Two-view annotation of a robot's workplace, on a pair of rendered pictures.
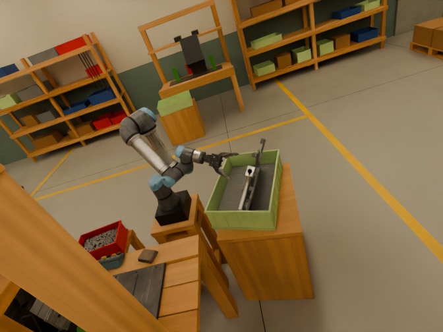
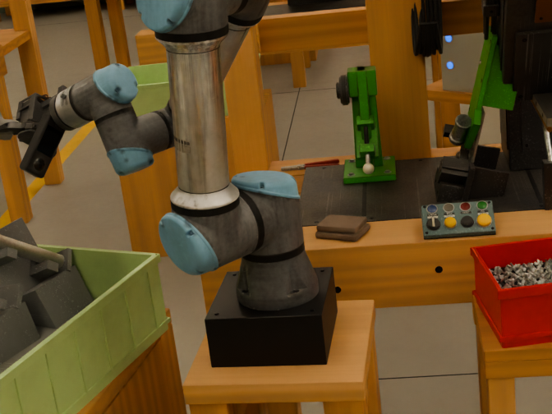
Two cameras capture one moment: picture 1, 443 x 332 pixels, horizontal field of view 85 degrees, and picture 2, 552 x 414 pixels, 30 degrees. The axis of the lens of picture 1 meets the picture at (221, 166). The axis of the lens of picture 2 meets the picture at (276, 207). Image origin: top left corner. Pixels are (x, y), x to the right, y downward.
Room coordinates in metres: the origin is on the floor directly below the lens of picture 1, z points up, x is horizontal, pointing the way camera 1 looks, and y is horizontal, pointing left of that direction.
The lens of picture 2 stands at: (3.09, 0.42, 1.75)
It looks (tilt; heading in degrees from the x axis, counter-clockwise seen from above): 20 degrees down; 179
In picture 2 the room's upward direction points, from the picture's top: 7 degrees counter-clockwise
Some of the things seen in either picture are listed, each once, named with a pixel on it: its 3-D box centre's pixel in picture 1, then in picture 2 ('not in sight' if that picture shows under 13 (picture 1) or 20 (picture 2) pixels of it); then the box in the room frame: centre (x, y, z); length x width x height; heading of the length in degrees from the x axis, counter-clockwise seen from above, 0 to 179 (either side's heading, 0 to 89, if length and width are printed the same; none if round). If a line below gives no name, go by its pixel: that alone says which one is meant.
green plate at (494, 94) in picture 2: not in sight; (496, 75); (0.85, 0.98, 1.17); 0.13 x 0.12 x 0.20; 82
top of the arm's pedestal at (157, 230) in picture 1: (176, 213); (285, 348); (1.37, 0.43, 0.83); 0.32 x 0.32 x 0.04; 78
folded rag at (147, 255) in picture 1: (147, 255); (342, 227); (1.01, 0.59, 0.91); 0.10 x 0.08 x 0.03; 58
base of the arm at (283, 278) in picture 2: (166, 197); (274, 268); (1.37, 0.43, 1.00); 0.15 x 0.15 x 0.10
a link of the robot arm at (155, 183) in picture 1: (159, 184); (264, 209); (1.37, 0.43, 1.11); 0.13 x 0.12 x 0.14; 129
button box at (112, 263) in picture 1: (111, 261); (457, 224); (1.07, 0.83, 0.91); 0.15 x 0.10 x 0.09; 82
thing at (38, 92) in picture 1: (60, 103); not in sight; (6.41, 3.08, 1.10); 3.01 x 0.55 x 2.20; 82
